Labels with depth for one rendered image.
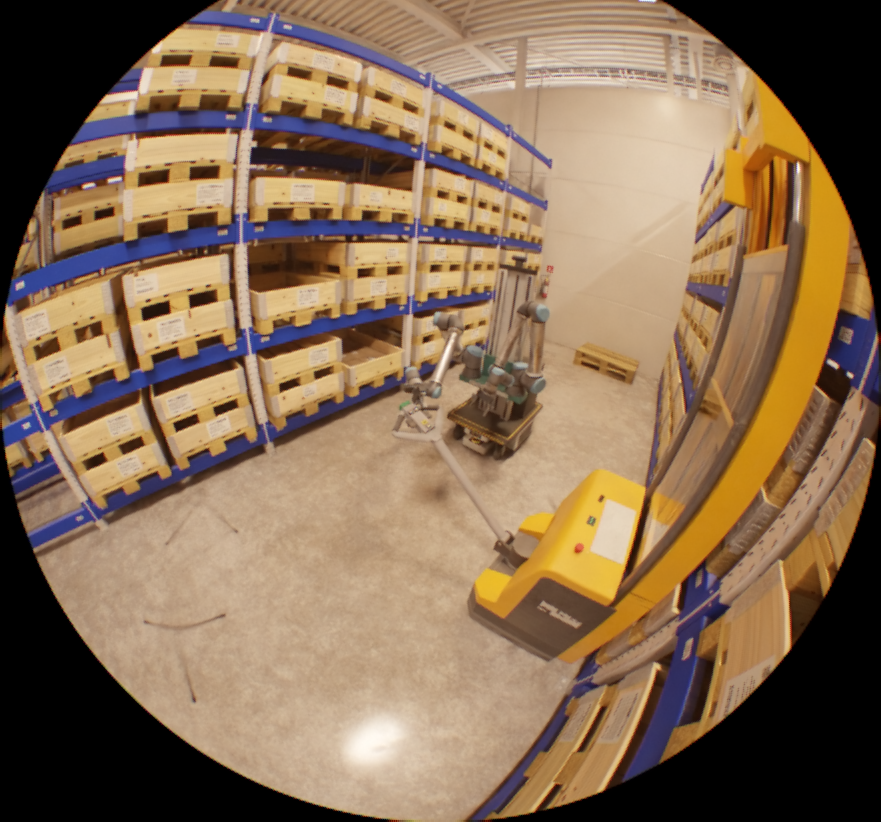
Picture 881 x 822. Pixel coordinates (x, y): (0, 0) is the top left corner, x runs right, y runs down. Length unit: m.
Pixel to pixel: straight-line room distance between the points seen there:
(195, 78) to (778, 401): 3.23
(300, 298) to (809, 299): 2.93
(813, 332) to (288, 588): 2.64
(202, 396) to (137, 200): 1.52
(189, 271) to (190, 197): 0.52
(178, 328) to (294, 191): 1.33
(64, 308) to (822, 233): 3.26
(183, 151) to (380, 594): 3.15
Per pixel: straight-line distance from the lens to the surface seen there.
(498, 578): 1.87
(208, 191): 2.47
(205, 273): 2.45
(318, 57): 3.13
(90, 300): 2.47
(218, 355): 2.65
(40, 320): 2.59
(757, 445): 0.99
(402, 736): 1.96
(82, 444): 2.81
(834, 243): 0.99
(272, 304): 2.64
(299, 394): 2.99
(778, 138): 1.00
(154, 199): 2.43
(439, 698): 1.97
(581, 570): 1.37
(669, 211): 6.85
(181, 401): 2.64
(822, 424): 1.04
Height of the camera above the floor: 1.96
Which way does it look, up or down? 26 degrees down
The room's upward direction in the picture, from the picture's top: 6 degrees clockwise
